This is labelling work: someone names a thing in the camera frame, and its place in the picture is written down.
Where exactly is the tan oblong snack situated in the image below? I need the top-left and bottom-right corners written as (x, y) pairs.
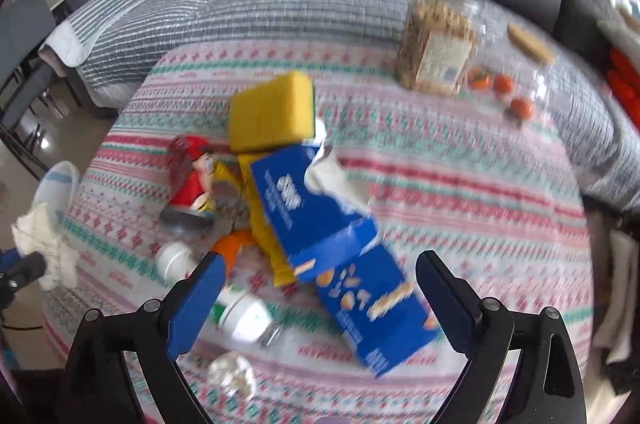
top-left (506, 22), bottom-right (556, 65)

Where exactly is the yellow plastic wrapper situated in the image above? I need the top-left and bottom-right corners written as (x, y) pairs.
top-left (212, 153), bottom-right (301, 289)

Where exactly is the crumpled clear plastic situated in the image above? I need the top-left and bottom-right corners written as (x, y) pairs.
top-left (207, 352), bottom-right (257, 400)

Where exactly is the red cloth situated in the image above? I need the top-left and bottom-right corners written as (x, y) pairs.
top-left (606, 47), bottom-right (640, 127)

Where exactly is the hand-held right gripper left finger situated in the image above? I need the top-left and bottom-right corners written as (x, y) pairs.
top-left (65, 251), bottom-right (227, 424)

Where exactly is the red green patterned blanket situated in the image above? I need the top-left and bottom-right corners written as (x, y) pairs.
top-left (42, 39), bottom-right (596, 424)

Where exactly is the white plastic bin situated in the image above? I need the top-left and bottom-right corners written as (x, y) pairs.
top-left (32, 161), bottom-right (81, 225)

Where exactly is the small white plastic bottle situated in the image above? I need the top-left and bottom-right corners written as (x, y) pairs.
top-left (155, 241), bottom-right (196, 279)

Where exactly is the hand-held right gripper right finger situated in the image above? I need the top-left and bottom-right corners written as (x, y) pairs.
top-left (416, 250), bottom-right (587, 424)

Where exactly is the clear pasta container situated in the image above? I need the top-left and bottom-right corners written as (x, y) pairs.
top-left (397, 0), bottom-right (488, 98)

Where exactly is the white cloth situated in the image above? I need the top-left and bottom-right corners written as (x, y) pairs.
top-left (592, 229), bottom-right (640, 365)

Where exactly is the white bottle with green label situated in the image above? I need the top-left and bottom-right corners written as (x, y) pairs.
top-left (210, 285), bottom-right (283, 347)

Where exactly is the orange wrapper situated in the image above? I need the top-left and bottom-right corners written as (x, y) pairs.
top-left (212, 228), bottom-right (256, 277)

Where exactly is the blue cardboard snack box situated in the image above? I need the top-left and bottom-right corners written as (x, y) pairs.
top-left (250, 143), bottom-right (441, 379)

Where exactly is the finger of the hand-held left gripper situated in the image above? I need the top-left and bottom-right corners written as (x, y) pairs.
top-left (0, 250), bottom-right (48, 300)

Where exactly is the yellow sponge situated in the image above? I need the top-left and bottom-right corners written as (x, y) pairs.
top-left (228, 72), bottom-right (316, 153)

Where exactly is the red toy figure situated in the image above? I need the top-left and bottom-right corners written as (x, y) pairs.
top-left (160, 135), bottom-right (223, 235)

